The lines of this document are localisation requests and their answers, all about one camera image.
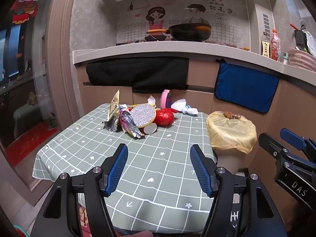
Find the blue hanging towel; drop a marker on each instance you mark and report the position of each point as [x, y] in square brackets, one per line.
[244, 88]

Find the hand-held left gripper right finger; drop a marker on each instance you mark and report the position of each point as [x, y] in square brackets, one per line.
[201, 171]

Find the red floor mat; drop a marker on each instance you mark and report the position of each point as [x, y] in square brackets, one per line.
[27, 148]

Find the white tissue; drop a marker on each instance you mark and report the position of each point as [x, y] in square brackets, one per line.
[179, 103]

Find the green checked tablecloth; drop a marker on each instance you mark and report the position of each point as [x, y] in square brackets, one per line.
[158, 163]

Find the black hanging cloth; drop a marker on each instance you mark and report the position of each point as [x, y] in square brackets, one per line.
[135, 74]

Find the grey stone kitchen countertop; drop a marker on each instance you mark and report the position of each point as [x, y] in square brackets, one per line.
[160, 50]

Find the eggplant-shaped card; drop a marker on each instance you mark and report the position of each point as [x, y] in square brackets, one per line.
[166, 100]

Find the white blue wrapper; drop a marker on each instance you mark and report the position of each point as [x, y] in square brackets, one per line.
[190, 110]

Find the white paper scrap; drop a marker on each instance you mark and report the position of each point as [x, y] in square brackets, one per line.
[151, 101]

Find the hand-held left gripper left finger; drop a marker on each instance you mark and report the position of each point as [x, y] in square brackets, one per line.
[117, 171]

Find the yellow snack wrapper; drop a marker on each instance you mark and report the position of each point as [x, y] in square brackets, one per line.
[114, 103]

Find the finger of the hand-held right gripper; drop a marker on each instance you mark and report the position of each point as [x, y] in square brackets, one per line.
[267, 142]
[292, 137]

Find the clear oil bottle yellow label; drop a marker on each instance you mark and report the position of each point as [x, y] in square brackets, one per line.
[266, 48]

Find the red pink window decoration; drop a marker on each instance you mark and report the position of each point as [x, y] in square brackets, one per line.
[27, 2]

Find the trash bin with yellow bag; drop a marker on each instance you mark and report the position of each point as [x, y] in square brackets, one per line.
[229, 133]

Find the silver foil wrapper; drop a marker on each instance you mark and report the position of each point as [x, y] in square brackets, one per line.
[111, 126]

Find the red drink bottle orange cap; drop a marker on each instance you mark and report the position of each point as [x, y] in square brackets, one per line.
[275, 44]

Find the small white red packet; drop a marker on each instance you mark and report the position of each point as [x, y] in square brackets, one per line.
[123, 108]

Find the white plastic bag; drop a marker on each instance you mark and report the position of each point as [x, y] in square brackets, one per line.
[310, 40]

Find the pink plastic basket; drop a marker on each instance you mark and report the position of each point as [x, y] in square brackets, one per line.
[302, 59]

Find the black perforated utensil holder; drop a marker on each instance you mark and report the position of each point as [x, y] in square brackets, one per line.
[300, 38]

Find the crushed red drink can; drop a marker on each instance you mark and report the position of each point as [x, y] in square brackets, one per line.
[164, 117]

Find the cartoon couple wall sticker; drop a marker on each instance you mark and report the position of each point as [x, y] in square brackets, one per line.
[155, 14]

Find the small white green bottle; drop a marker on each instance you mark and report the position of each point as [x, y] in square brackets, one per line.
[286, 59]

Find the silver glitter round disc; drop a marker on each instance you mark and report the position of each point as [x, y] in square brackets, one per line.
[143, 116]

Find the grey round lid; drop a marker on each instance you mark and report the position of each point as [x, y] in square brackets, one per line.
[150, 128]

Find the pink purple foil wrapper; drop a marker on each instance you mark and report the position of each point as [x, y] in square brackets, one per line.
[128, 123]

